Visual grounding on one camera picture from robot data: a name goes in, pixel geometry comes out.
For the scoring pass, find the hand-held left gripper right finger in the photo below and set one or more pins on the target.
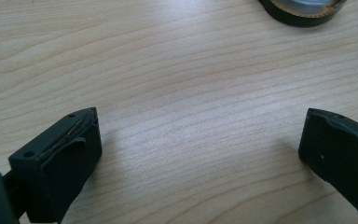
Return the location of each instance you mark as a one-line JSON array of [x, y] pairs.
[[341, 155]]

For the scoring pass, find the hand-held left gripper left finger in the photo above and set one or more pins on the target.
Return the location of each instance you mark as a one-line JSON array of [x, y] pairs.
[[59, 161]]

